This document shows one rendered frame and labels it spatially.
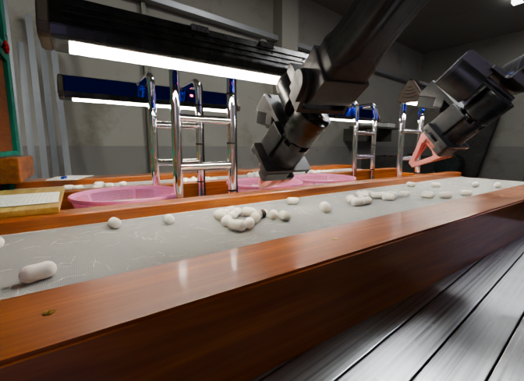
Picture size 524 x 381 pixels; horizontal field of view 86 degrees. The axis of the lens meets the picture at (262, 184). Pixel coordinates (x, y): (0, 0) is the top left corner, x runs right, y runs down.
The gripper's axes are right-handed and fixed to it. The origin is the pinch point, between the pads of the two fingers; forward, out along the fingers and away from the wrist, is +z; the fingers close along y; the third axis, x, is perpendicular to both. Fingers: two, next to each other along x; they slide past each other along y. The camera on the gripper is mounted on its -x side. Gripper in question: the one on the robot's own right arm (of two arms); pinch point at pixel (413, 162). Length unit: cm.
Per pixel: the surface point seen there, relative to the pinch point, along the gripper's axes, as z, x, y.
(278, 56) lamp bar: -2.3, -28.4, 26.2
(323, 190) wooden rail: 27.7, -10.6, -0.5
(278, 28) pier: 111, -305, -175
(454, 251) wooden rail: -1.3, 19.9, 11.2
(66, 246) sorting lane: 20, -2, 67
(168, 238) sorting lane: 16, 1, 53
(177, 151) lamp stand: 24, -24, 44
